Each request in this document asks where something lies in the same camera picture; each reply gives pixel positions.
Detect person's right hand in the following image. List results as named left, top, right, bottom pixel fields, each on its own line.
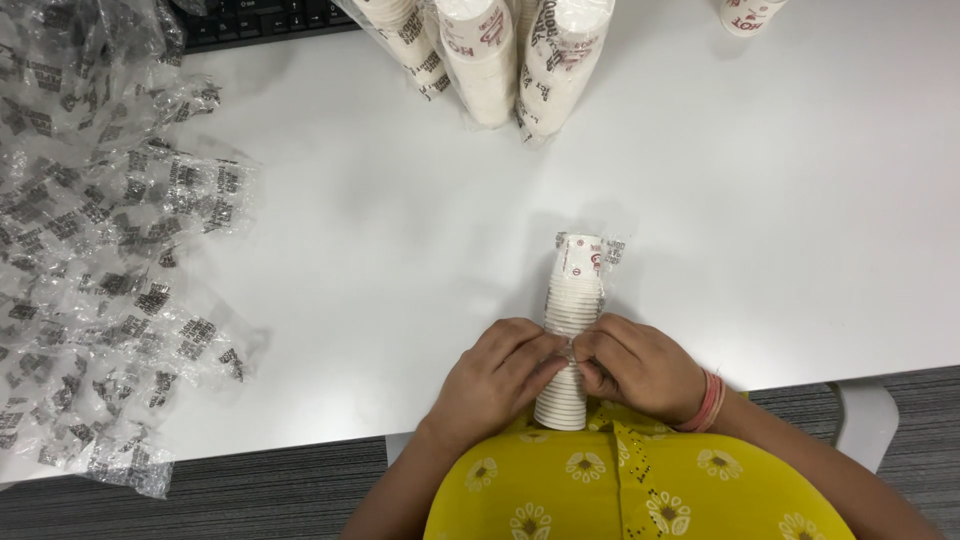
left=572, top=312, right=709, bottom=429

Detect person's left hand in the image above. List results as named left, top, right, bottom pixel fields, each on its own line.
left=424, top=317, right=571, bottom=448

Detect stack of paper cups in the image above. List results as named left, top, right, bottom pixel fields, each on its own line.
left=533, top=231, right=627, bottom=432

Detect pink thread wrist bands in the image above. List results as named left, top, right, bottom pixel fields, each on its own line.
left=672, top=367, right=727, bottom=435

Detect yellow flowered garment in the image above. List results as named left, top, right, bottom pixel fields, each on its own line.
left=422, top=396, right=858, bottom=540

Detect white chair armrest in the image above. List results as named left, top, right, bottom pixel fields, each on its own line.
left=827, top=379, right=900, bottom=475

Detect wrapped sleeve of paper cups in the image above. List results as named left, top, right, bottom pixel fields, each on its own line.
left=513, top=0, right=618, bottom=147
left=423, top=0, right=522, bottom=132
left=333, top=0, right=453, bottom=102

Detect single white paper cup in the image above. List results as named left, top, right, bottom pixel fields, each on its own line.
left=719, top=0, right=789, bottom=39

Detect black keyboard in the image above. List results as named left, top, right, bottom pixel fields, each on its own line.
left=169, top=0, right=363, bottom=55

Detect heap of printed plastic wrappers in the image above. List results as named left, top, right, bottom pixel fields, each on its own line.
left=0, top=0, right=271, bottom=500

